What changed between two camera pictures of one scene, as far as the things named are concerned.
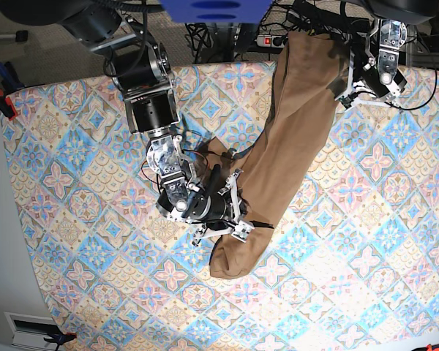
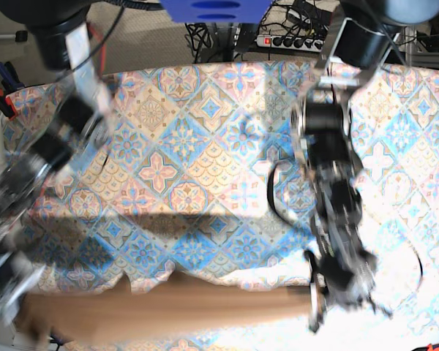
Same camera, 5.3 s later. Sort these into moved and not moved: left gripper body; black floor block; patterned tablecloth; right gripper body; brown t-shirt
Moved: brown t-shirt; right gripper body; left gripper body
Not moved: patterned tablecloth; black floor block
